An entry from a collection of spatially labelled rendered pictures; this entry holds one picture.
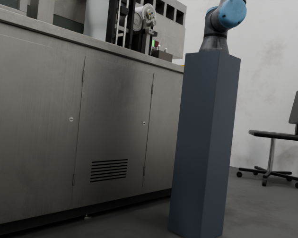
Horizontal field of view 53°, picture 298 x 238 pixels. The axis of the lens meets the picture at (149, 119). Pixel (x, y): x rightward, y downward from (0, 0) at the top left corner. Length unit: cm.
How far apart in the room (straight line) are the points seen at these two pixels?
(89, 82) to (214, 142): 65
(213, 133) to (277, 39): 265
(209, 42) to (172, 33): 141
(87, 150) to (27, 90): 41
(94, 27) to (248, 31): 254
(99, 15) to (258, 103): 247
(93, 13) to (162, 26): 93
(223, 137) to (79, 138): 69
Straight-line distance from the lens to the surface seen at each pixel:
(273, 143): 334
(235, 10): 145
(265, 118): 384
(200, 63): 149
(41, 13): 173
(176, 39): 297
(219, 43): 153
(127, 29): 185
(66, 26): 213
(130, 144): 167
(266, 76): 390
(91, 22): 204
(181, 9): 309
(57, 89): 135
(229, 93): 152
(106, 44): 149
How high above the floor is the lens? 59
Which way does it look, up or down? 1 degrees down
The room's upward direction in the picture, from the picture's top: 6 degrees clockwise
